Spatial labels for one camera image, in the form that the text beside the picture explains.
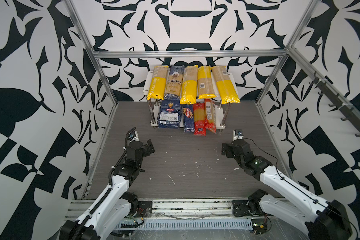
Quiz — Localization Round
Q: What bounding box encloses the dark blue Barilla pasta bag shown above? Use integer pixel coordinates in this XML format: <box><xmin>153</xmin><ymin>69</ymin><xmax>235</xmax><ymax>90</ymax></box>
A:
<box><xmin>157</xmin><ymin>100</ymin><xmax>182</xmax><ymax>129</ymax></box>

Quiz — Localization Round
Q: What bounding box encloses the red spaghetti bag labelled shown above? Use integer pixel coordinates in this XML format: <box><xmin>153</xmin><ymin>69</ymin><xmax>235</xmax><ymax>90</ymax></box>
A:
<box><xmin>205</xmin><ymin>99</ymin><xmax>217</xmax><ymax>134</ymax></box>

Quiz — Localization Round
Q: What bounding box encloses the yellow Pastatime bag barcode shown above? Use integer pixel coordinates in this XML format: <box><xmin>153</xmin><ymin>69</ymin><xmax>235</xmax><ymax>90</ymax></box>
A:
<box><xmin>211</xmin><ymin>66</ymin><xmax>240</xmax><ymax>105</ymax></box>

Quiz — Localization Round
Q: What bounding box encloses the yellow Pastatime bag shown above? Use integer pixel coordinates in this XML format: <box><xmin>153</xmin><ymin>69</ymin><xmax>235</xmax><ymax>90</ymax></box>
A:
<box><xmin>180</xmin><ymin>65</ymin><xmax>198</xmax><ymax>105</ymax></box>
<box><xmin>147</xmin><ymin>66</ymin><xmax>169</xmax><ymax>100</ymax></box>

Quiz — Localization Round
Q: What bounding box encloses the blue Barilla spaghetti box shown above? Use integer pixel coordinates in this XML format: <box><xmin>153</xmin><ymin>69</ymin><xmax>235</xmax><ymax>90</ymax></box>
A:
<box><xmin>183</xmin><ymin>105</ymin><xmax>195</xmax><ymax>133</ymax></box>

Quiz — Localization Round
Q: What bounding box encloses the yellow spaghetti bag narrow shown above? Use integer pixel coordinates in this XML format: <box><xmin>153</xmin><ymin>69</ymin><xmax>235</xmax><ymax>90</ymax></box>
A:
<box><xmin>197</xmin><ymin>66</ymin><xmax>216</xmax><ymax>99</ymax></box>

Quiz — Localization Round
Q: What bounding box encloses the dark spaghetti pack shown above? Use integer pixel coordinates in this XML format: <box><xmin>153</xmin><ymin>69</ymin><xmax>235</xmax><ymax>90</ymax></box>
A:
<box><xmin>164</xmin><ymin>66</ymin><xmax>185</xmax><ymax>100</ymax></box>

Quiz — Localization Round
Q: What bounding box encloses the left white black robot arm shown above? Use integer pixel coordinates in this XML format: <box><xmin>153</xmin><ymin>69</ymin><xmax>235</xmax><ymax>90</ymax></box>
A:
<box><xmin>59</xmin><ymin>137</ymin><xmax>155</xmax><ymax>240</ymax></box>

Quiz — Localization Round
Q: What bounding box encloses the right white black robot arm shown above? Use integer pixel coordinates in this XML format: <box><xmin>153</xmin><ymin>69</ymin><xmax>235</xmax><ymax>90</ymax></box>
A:
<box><xmin>222</xmin><ymin>137</ymin><xmax>354</xmax><ymax>240</ymax></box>

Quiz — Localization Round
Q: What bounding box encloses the white two-tier metal shelf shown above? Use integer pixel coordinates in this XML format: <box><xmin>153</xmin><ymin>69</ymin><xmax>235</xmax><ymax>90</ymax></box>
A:
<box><xmin>143</xmin><ymin>71</ymin><xmax>232</xmax><ymax>132</ymax></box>

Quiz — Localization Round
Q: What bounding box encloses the small circuit board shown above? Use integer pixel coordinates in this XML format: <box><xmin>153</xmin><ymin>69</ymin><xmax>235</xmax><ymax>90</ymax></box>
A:
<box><xmin>251</xmin><ymin>217</ymin><xmax>269</xmax><ymax>235</ymax></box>

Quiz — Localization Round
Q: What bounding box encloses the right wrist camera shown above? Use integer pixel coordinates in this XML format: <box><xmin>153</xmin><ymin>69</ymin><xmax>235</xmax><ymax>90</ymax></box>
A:
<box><xmin>233</xmin><ymin>129</ymin><xmax>244</xmax><ymax>141</ymax></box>

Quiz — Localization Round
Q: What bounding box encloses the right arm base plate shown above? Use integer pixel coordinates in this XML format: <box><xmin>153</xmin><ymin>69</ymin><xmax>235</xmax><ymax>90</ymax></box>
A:
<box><xmin>232</xmin><ymin>200</ymin><xmax>273</xmax><ymax>218</ymax></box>

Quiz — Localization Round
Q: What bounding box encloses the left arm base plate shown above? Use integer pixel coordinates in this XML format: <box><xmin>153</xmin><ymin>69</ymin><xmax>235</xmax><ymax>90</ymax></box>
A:
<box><xmin>133</xmin><ymin>200</ymin><xmax>153</xmax><ymax>218</ymax></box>

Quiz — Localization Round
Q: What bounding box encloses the white slotted cable duct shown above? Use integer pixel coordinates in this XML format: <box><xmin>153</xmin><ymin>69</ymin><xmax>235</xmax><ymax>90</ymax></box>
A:
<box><xmin>115</xmin><ymin>219</ymin><xmax>253</xmax><ymax>231</ymax></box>

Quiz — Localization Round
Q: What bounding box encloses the dark wall hook rack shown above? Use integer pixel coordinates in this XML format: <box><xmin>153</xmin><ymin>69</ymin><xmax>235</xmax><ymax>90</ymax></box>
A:
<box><xmin>310</xmin><ymin>71</ymin><xmax>360</xmax><ymax>138</ymax></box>

